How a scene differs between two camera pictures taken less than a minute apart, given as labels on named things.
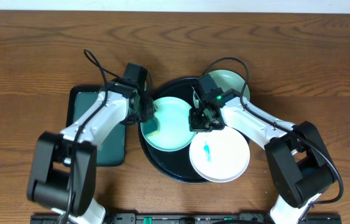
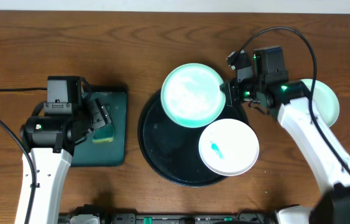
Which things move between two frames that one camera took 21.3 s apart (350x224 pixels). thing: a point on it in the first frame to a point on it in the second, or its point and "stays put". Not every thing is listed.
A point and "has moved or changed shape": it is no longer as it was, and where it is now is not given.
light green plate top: (228, 79) to (325, 100)
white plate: (220, 156) stays put
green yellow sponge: (150, 127) has moved or changed shape
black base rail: (193, 218) stays put
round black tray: (174, 165) to (171, 152)
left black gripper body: (147, 109) to (99, 115)
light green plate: (173, 116) to (191, 96)
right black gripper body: (199, 121) to (245, 91)
